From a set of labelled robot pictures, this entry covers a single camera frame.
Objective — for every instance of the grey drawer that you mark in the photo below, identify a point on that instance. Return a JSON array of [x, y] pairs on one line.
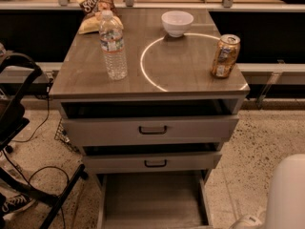
[[167, 200], [161, 162], [149, 130]]

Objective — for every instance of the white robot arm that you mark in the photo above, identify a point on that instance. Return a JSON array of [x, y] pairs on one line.
[[286, 199]]

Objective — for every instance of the grey wooden drawer cabinet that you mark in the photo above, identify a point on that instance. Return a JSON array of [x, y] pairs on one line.
[[167, 77]]

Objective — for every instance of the white ceramic bowl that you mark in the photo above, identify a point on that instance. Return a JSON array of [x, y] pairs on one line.
[[176, 22]]

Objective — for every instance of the clear plastic water bottle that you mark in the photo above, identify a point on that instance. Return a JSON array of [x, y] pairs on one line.
[[112, 45]]

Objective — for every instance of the dented gold soda can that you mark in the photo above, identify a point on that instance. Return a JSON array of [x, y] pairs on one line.
[[226, 54]]

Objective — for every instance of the brown chips bag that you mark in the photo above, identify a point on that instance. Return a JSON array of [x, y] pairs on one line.
[[93, 14]]

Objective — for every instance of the black white sneaker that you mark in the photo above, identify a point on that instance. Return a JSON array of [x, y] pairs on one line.
[[14, 204]]

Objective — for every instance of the wire mesh basket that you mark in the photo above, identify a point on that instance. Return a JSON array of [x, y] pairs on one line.
[[62, 136]]

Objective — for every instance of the black chair frame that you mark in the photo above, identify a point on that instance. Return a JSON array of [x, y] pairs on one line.
[[12, 122]]

